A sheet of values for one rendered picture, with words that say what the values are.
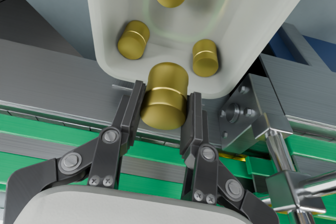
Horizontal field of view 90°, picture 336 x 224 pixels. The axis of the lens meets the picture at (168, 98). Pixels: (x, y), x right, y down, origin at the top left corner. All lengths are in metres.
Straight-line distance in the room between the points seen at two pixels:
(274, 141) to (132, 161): 0.17
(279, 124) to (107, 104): 0.22
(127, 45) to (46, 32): 0.63
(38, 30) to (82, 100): 0.60
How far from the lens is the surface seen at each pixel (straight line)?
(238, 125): 0.24
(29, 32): 0.85
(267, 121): 0.19
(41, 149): 0.28
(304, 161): 0.24
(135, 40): 0.22
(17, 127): 0.31
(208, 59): 0.23
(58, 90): 0.30
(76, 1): 0.52
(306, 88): 0.29
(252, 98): 0.22
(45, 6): 0.57
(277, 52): 0.39
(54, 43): 0.77
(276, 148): 0.19
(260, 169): 0.29
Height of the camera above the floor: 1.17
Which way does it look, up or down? 41 degrees down
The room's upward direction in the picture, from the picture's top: 172 degrees counter-clockwise
